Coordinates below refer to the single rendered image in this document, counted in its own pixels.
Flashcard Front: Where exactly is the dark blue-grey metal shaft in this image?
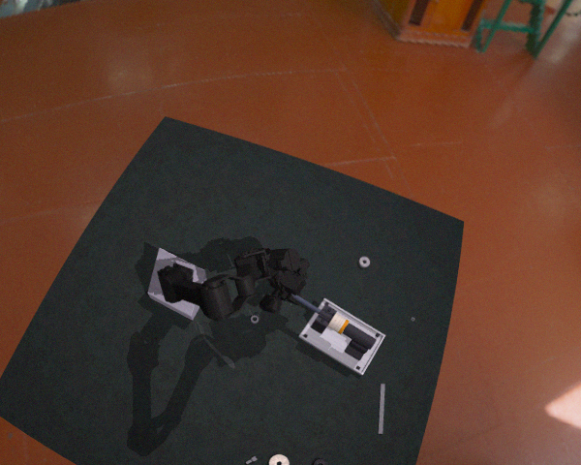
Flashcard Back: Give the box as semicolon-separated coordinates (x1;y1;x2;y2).
291;294;321;314

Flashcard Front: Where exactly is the grey flat bar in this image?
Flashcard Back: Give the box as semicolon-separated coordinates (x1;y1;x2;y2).
378;384;385;434

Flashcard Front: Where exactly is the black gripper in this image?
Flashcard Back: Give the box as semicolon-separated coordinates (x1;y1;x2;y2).
260;258;310;313

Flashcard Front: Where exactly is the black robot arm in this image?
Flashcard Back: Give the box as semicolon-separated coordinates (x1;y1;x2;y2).
157;248;307;321

